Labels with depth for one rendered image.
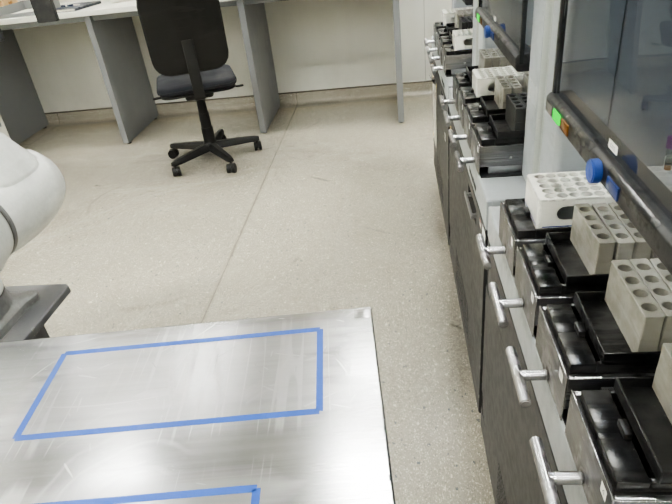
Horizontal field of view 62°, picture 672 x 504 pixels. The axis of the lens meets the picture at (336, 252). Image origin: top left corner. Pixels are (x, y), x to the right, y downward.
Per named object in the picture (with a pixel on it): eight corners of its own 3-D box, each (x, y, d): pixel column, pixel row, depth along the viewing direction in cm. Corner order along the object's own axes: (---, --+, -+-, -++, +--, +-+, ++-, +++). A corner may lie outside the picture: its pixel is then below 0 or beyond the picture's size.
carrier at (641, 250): (646, 281, 75) (654, 242, 72) (629, 281, 75) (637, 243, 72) (615, 236, 84) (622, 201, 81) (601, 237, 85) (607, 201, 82)
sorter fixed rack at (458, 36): (536, 40, 202) (537, 22, 199) (542, 46, 194) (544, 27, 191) (452, 48, 206) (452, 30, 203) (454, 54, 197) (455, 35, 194)
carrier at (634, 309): (655, 360, 62) (666, 318, 59) (636, 361, 63) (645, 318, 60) (620, 298, 72) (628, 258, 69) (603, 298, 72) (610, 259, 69)
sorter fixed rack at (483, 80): (581, 82, 155) (584, 59, 152) (592, 93, 147) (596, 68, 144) (471, 91, 159) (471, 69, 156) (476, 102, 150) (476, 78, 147)
